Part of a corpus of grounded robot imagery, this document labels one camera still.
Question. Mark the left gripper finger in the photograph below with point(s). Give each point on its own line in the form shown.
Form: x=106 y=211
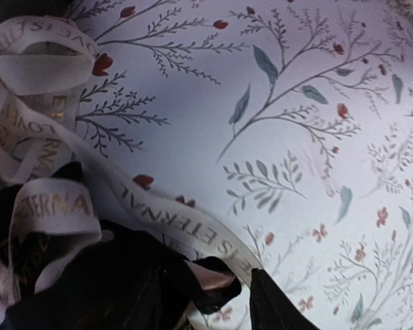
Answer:
x=270 y=308

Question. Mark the pink wrapping paper sheet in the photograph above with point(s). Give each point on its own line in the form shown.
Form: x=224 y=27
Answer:
x=210 y=280

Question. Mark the white printed ribbon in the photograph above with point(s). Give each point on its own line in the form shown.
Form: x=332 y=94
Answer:
x=43 y=61

